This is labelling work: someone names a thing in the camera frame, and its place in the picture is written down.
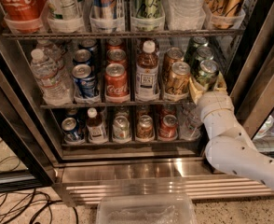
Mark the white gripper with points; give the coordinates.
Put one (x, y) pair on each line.
(215, 99)

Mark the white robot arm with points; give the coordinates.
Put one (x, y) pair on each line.
(230, 149)

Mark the front gold can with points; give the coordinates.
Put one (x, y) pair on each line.
(178, 79)

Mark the water bottle bottom shelf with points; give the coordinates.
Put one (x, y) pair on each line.
(190, 123)

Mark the rear gold can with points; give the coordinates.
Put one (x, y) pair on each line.
(171, 56)

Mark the right glass fridge door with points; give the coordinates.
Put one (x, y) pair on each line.
(251, 75)

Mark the red can bottom shelf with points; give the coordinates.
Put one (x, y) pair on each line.
(168, 126)

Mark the brown tea bottle middle shelf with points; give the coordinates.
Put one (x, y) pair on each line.
(147, 70)

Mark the gold can bottom shelf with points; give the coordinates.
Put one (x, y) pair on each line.
(145, 127)

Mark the gold cans top shelf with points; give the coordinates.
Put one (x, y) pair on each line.
(224, 12)

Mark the front red cola can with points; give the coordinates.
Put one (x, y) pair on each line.
(116, 80)

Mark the white green can bottom shelf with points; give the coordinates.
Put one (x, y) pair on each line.
(121, 128)

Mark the rear red cola can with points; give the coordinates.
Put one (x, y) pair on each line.
(115, 43)

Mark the tea bottle bottom shelf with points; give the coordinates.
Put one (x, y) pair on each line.
(95, 125)

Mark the front blue pepsi can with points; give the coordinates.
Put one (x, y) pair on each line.
(85, 80)

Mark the blue pepsi can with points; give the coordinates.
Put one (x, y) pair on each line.
(91, 45)
(85, 80)
(82, 56)

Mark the rear blue pepsi can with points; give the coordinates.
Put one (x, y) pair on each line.
(91, 45)

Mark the blue silver can top shelf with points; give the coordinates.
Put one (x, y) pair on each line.
(105, 9)

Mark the blue can bottom shelf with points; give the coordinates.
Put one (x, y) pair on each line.
(72, 130)

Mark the steel fridge base grille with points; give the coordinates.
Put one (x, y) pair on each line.
(88, 182)

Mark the silver green can top shelf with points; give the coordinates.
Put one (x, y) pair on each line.
(65, 9)

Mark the large red cola can top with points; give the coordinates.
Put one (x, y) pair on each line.
(24, 16)

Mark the left fridge door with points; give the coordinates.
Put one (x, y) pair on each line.
(23, 165)

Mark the clear plastic bin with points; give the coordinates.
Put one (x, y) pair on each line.
(146, 209)

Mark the front clear water bottle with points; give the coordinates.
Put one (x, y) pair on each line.
(54, 83)

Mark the rear clear water bottle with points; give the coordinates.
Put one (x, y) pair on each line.
(52, 51)

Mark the middle wire shelf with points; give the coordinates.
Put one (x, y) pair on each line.
(128, 103)

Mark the wire shelf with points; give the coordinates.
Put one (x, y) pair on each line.
(128, 103)
(127, 34)

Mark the top wire shelf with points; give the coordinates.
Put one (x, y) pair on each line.
(127, 34)

